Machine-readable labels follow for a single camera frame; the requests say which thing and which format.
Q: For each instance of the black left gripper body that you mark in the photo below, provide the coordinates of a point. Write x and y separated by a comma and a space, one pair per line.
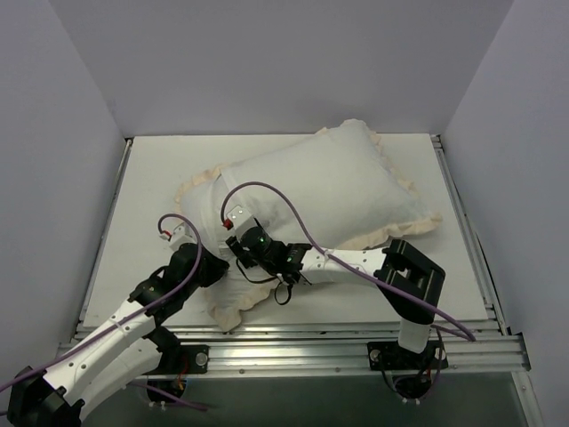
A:
218, 266

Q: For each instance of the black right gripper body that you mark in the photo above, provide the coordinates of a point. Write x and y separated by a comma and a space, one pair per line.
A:
236, 247

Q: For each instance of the grey and cream pillowcase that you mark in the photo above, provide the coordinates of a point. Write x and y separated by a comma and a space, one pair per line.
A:
337, 186

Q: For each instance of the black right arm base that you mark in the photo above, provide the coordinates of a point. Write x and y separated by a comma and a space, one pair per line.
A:
411, 376

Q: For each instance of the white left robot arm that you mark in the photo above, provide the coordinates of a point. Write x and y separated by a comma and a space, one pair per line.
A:
132, 342

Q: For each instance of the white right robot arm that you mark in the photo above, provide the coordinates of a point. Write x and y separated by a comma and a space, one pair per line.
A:
409, 280

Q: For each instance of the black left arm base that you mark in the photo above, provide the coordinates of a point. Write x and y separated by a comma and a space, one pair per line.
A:
177, 359

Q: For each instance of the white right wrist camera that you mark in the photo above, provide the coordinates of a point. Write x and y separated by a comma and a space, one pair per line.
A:
238, 221

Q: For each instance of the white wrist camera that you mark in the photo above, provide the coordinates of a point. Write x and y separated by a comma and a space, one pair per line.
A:
238, 221
179, 236

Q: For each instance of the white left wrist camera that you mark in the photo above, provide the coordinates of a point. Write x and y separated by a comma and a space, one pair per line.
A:
179, 236

